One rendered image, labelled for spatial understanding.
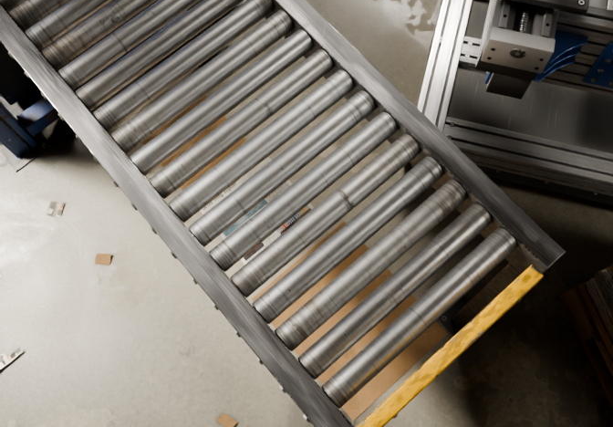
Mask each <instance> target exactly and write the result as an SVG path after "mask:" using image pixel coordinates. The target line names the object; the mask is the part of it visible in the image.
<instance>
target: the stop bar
mask: <svg viewBox="0 0 613 427"><path fill-rule="evenodd" d="M543 277H544V275H543V274H542V273H541V272H540V271H539V270H538V269H537V268H536V267H535V266H534V265H530V266H529V267H528V268H527V269H526V270H525V271H524V272H523V273H522V274H521V275H520V276H519V277H518V278H517V279H516V280H515V281H513V282H512V283H511V284H510V285H509V286H508V287H507V288H506V289H505V290H504V291H503V292H501V293H500V294H499V295H498V296H497V297H496V298H495V299H494V300H493V301H492V302H491V303H490V304H488V305H487V306H486V307H485V308H484V309H483V310H482V311H481V312H480V313H479V314H478V315H476V316H475V317H474V318H473V319H472V320H471V321H470V322H469V323H468V324H467V325H466V326H464V327H463V328H462V329H461V330H460V331H459V332H458V333H457V334H456V335H455V336H454V337H452V338H451V339H450V340H449V341H448V342H447V343H446V344H445V345H444V346H443V347H442V348H440V349H439V350H438V351H437V352H436V353H435V354H434V355H433V356H432V357H431V358H430V359H428V360H427V361H426V362H425V363H424V364H423V365H422V366H421V367H420V368H419V369H418V370H416V371H415V372H414V373H413V374H412V375H411V376H410V377H409V378H408V379H407V380H405V381H404V382H403V383H402V384H401V385H400V386H399V387H398V388H397V389H396V390H395V391H394V392H392V393H391V395H390V396H389V397H388V398H387V399H386V400H385V401H384V402H383V403H381V404H380V405H379V406H378V407H377V408H376V409H375V410H374V411H373V412H372V413H371V414H369V415H368V416H367V417H366V418H365V419H364V420H363V421H362V422H361V423H360V424H359V425H357V426H356V427H384V426H385V425H386V424H387V423H388V422H389V421H390V420H391V419H392V418H393V419H395V418H396V417H397V416H398V413H399V412H400V411H401V410H402V409H403V408H404V407H405V406H406V405H407V404H408V403H409V402H410V401H412V400H413V399H414V398H415V397H416V396H417V395H418V394H419V393H420V392H421V391H422V390H423V389H425V388H426V387H427V386H428V385H429V384H430V383H431V382H432V381H433V380H434V379H435V378H436V377H437V376H438V375H440V374H441V373H442V372H443V371H444V370H445V369H446V368H447V367H448V366H449V365H450V364H451V363H452V362H454V361H455V360H456V359H457V358H458V357H459V356H460V355H461V354H462V353H463V352H464V351H465V350H466V349H468V348H469V347H470V346H471V345H472V344H473V343H474V341H475V340H477V339H478V338H479V337H480V336H481V335H482V334H483V333H484V332H485V331H486V330H487V329H488V328H489V327H490V326H491V325H492V324H494V323H495V322H496V321H497V320H498V319H499V318H500V317H501V316H502V315H503V314H504V313H505V312H506V311H508V310H509V309H510V308H511V307H512V306H513V305H514V304H515V303H519V302H520V301H521V298H522V297H523V296H524V295H525V294H526V293H527V292H528V291H529V290H530V289H531V288H532V287H533V286H534V285H536V284H537V283H538V282H539V281H540V280H541V279H542V278H543Z"/></svg>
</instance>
